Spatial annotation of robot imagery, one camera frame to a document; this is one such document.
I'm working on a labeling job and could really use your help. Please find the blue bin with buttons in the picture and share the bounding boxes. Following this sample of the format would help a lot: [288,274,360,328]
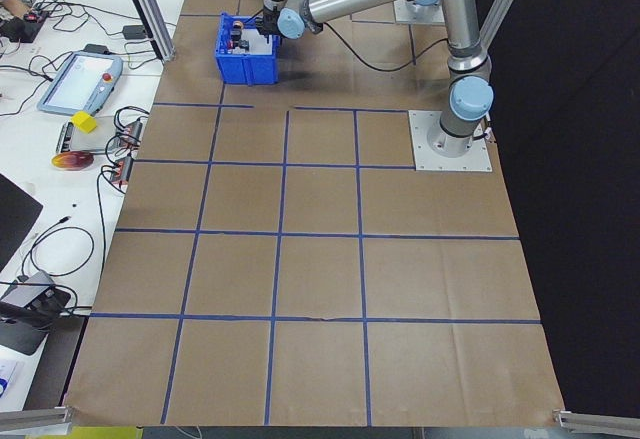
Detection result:
[214,11,282,86]

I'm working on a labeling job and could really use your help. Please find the grey usb adapter box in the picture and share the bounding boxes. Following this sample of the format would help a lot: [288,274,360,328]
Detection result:
[107,156,135,190]
[112,118,149,148]

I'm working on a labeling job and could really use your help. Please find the white box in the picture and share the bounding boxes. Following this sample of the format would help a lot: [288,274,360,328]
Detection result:
[0,357,25,400]

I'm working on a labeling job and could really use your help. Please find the grey blue teach pendant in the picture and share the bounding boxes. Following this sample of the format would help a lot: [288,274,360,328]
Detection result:
[37,50,124,116]

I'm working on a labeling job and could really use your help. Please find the yellow block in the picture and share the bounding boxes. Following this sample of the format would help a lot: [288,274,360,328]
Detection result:
[70,111,97,134]

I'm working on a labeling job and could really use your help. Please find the silver flat device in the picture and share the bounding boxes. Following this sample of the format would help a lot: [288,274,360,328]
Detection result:
[54,121,109,156]

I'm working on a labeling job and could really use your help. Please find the red yellow toy fruit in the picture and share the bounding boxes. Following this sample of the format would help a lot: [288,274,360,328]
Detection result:
[51,152,95,171]

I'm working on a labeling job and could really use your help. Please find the white side table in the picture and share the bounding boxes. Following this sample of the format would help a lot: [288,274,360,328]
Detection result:
[0,0,196,410]

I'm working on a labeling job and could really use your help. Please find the black red device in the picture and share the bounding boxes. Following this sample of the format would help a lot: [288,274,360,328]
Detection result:
[0,6,51,44]

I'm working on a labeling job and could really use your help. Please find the black laptop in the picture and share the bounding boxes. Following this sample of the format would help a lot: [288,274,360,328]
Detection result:
[0,172,45,273]

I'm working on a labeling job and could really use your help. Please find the black cover cloth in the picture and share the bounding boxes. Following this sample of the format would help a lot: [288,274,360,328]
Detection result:
[469,0,640,413]

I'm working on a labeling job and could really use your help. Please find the grey docking hub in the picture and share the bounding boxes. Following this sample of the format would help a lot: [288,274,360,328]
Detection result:
[0,269,72,321]

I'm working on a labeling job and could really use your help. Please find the grey stand base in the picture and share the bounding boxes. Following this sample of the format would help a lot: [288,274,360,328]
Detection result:
[0,308,50,358]

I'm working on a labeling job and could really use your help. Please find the yellow sheet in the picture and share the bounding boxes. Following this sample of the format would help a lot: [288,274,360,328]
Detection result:
[72,426,141,439]

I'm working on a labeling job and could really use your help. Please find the aluminium post with black strip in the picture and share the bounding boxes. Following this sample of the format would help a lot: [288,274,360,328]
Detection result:
[113,0,177,64]

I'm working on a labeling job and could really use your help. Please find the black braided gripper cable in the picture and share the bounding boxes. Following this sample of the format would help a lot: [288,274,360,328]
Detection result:
[312,21,451,73]

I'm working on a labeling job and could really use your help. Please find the white square base plate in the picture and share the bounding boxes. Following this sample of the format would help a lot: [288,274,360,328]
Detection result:
[393,0,447,26]
[408,108,494,174]

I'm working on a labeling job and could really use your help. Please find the black looped cable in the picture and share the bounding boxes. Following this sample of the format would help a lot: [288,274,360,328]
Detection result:
[22,216,96,280]

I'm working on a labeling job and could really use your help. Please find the aluminium rail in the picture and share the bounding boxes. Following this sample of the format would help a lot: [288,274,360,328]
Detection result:
[0,405,76,434]
[552,407,640,434]

